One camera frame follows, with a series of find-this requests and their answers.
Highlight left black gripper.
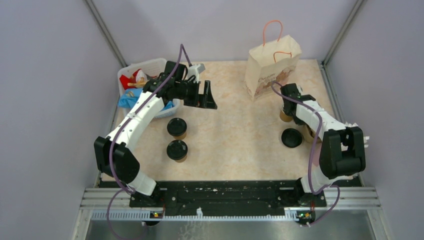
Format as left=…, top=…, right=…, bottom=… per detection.
left=174, top=78, right=217, bottom=109

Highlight stack of paper cups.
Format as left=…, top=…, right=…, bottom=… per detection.
left=279, top=106, right=293, bottom=123

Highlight black lid stack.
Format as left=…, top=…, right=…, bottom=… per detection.
left=281, top=128, right=303, bottom=148

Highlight black cup lid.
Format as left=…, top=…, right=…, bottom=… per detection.
left=166, top=140, right=188, bottom=160
left=166, top=117, right=188, bottom=135

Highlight brown paper cup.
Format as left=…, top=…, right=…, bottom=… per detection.
left=174, top=155, right=188, bottom=163
left=171, top=130, right=187, bottom=140

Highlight paper takeout bag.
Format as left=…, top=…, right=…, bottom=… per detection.
left=244, top=20, right=302, bottom=101

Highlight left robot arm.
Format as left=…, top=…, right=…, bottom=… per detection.
left=94, top=61, right=218, bottom=207

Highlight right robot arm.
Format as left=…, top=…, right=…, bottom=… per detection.
left=279, top=83, right=367, bottom=206

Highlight cardboard cup carrier stack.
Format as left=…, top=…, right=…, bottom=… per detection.
left=301, top=125, right=316, bottom=144

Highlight pink holder cup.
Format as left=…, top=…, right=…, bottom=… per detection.
left=312, top=144, right=322, bottom=167

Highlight red snack bag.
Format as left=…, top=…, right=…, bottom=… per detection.
left=119, top=68, right=148, bottom=90

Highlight blue snack bag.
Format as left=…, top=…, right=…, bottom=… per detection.
left=118, top=87, right=174, bottom=112

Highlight white wrapped straws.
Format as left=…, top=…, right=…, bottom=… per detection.
left=344, top=121, right=370, bottom=149

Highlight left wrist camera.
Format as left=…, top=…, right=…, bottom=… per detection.
left=187, top=63, right=206, bottom=83

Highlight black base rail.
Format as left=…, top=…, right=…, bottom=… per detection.
left=129, top=180, right=327, bottom=219

